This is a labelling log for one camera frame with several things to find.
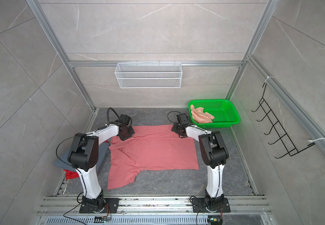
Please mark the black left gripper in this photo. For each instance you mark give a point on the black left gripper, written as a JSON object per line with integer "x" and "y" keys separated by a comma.
{"x": 133, "y": 132}

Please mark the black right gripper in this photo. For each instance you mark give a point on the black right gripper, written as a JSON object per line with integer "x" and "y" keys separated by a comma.
{"x": 174, "y": 127}

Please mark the pink-red t-shirt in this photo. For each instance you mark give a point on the pink-red t-shirt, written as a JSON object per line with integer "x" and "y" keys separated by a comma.
{"x": 151, "y": 148}

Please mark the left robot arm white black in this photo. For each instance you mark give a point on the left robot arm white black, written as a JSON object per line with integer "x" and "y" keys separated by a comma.
{"x": 84, "y": 154}

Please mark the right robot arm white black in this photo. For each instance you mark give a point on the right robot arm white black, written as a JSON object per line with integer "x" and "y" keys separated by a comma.
{"x": 214, "y": 154}

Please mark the light peach t-shirt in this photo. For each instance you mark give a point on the light peach t-shirt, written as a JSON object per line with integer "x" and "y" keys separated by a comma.
{"x": 199, "y": 116}

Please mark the green plastic laundry basket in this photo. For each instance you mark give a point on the green plastic laundry basket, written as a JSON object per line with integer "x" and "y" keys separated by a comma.
{"x": 223, "y": 110}

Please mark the folded grey t-shirt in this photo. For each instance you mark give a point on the folded grey t-shirt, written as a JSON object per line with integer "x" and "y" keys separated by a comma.
{"x": 65, "y": 165}

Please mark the folded red t-shirt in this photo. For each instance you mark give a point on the folded red t-shirt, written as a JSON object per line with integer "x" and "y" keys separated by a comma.
{"x": 70, "y": 174}

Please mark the white zip tie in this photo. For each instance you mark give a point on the white zip tie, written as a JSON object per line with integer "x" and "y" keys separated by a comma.
{"x": 315, "y": 140}

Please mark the white wire mesh shelf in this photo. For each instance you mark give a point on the white wire mesh shelf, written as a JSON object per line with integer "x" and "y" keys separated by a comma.
{"x": 140, "y": 75}

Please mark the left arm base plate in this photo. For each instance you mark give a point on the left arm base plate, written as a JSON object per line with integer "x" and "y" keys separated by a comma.
{"x": 106, "y": 205}

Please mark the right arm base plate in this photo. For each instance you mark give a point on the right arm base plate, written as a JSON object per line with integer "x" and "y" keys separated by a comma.
{"x": 210, "y": 205}

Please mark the aluminium mounting rail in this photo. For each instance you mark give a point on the aluminium mounting rail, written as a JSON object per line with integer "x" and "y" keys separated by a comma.
{"x": 235, "y": 205}

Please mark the black wire hook rack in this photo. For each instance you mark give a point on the black wire hook rack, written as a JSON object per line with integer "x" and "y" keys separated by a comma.
{"x": 277, "y": 128}

